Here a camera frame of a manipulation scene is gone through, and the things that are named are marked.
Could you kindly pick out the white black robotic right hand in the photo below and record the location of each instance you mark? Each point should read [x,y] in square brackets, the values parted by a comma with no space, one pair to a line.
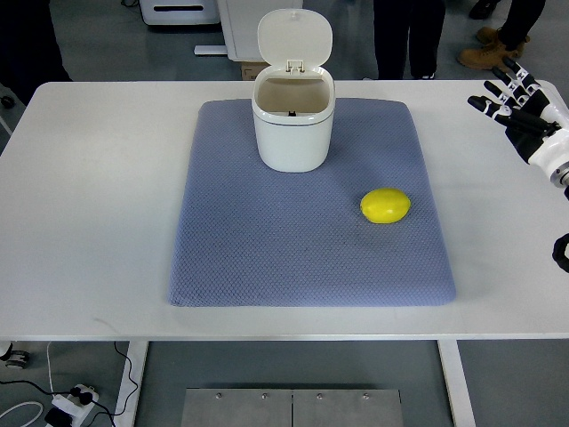
[535,119]

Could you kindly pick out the yellow lemon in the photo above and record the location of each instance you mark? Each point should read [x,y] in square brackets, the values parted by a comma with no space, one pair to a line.
[385,205]

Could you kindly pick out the white trash bin open lid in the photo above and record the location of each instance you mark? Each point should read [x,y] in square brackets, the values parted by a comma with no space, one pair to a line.
[293,99]

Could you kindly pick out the tan work boot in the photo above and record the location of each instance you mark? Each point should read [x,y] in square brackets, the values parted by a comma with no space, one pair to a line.
[492,53]

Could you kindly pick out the person legs right background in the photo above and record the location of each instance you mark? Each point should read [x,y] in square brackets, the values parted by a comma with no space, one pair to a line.
[522,15]

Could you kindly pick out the person dark trousers legs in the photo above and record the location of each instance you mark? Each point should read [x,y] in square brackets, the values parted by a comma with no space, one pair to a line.
[407,33]

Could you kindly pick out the blue quilted mat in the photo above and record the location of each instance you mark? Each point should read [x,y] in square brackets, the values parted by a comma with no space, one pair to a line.
[252,236]

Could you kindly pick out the white table right leg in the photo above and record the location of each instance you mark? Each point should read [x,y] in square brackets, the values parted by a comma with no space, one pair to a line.
[455,383]

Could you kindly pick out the white table leg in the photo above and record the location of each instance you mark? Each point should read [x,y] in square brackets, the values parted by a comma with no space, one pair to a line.
[455,383]
[129,392]

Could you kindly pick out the cardboard box behind bin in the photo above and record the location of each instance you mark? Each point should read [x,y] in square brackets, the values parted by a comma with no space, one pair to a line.
[251,69]

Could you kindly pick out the white cabinet background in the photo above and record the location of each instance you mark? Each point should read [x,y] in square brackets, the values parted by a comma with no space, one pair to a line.
[239,21]

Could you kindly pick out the white appliance with slot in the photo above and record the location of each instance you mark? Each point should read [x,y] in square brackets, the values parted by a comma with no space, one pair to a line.
[179,12]

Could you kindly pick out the white table left leg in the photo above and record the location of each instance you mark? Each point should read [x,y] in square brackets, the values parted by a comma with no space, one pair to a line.
[129,392]

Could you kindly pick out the dark figure upper left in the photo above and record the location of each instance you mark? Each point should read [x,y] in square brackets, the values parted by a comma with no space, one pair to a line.
[30,54]

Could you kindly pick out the white power strip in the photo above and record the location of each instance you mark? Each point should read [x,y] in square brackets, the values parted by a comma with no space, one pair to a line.
[78,402]

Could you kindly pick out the grey metal base plate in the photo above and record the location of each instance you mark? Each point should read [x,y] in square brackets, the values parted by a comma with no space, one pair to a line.
[292,407]

